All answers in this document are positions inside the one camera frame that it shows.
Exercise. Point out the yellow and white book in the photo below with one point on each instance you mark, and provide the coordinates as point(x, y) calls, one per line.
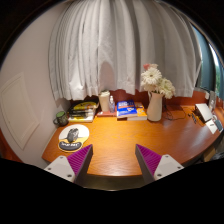
point(80, 119)

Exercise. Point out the clear spray bottle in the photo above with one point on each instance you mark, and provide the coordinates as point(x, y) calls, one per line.
point(112, 105)

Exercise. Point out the dark grey computer mouse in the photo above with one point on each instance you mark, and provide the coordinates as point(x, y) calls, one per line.
point(73, 135)

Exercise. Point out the white ceramic vase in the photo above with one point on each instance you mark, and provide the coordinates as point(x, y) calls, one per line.
point(155, 108)

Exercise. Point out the white round mouse pad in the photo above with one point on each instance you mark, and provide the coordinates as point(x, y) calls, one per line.
point(83, 131)

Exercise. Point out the blue book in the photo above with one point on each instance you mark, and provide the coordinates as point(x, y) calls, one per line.
point(126, 108)

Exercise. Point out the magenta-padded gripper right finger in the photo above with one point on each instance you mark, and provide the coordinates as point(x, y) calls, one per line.
point(166, 166)

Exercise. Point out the dark mug with green inside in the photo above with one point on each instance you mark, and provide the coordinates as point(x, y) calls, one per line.
point(62, 119)

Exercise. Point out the white flat device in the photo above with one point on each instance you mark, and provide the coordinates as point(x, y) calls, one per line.
point(204, 111)

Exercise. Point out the white curtain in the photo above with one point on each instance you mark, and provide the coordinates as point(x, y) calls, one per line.
point(116, 43)

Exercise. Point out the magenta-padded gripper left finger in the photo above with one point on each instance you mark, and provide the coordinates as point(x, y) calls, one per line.
point(60, 166)

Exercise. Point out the white flower bouquet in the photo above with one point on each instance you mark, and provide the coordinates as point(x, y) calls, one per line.
point(153, 78)

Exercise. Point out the red book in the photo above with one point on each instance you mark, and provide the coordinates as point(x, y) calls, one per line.
point(105, 114)

